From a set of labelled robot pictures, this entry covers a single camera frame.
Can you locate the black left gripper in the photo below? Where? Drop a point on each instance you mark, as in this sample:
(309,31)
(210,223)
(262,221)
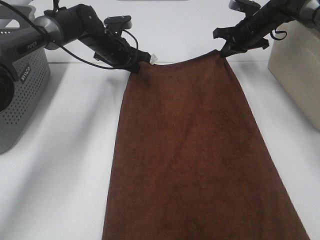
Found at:
(115,51)

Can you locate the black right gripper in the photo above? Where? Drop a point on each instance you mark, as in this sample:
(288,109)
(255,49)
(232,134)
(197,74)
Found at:
(248,34)

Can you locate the brown towel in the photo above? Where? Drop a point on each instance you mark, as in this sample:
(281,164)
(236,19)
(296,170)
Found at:
(190,162)

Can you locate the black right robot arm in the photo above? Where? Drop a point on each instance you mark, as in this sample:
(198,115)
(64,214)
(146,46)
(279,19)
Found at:
(306,12)

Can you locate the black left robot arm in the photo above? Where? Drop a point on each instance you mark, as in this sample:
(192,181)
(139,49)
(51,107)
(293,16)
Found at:
(58,27)

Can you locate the beige storage bin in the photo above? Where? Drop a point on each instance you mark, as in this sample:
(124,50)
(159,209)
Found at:
(295,63)

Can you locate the grey perforated plastic basket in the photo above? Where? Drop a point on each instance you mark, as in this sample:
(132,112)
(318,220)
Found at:
(22,95)

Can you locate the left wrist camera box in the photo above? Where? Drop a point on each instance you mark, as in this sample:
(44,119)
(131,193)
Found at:
(118,23)

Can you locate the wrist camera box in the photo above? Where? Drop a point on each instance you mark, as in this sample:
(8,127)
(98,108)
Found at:
(118,23)
(244,6)

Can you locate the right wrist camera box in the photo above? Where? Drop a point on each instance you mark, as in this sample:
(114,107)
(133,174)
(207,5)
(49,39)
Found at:
(244,6)

